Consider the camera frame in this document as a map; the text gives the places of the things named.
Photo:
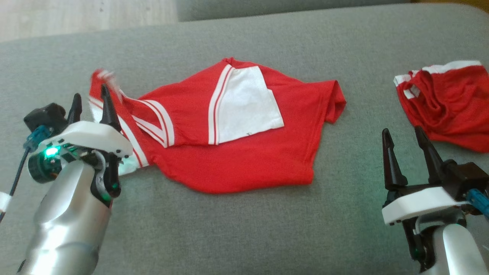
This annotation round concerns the red white-sleeved t-shirt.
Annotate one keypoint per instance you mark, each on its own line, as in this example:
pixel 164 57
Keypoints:
pixel 248 164

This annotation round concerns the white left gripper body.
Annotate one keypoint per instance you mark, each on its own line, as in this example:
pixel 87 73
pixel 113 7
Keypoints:
pixel 91 139

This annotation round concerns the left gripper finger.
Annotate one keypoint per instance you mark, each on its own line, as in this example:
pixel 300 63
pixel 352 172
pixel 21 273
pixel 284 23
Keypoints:
pixel 109 112
pixel 75 110

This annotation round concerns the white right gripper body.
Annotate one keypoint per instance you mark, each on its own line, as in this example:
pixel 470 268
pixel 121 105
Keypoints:
pixel 420 206

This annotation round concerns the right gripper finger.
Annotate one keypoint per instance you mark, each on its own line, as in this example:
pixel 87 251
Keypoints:
pixel 391 164
pixel 429 156

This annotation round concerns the large grey sofa cushion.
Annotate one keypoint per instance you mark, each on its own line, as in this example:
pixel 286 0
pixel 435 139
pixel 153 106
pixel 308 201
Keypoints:
pixel 229 236

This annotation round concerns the red shorts white trim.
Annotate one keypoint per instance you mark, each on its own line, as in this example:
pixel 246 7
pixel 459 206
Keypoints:
pixel 450 110

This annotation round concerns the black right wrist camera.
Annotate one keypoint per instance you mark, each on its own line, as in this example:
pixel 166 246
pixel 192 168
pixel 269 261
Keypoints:
pixel 464 179

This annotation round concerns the yellow sofa backrest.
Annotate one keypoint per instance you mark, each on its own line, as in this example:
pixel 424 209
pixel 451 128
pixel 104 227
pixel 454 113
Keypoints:
pixel 458 2

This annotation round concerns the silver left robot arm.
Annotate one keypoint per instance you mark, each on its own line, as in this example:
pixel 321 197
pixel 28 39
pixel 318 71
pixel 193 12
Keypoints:
pixel 65 229

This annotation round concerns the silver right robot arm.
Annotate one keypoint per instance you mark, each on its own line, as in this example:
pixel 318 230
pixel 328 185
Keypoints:
pixel 454 252

